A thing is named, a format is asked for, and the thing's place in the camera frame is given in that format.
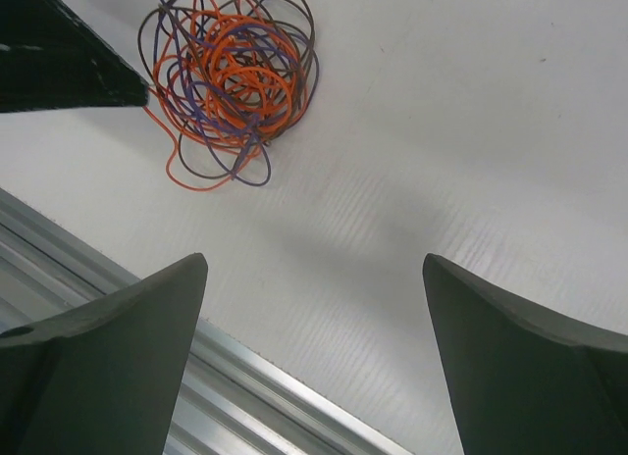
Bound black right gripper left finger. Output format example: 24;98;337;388
1;253;208;454

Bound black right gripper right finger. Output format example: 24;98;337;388
423;254;627;454

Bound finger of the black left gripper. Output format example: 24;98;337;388
1;0;148;113

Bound aluminium frame rail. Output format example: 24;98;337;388
1;193;402;454

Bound brown cable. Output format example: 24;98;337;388
137;0;320;180

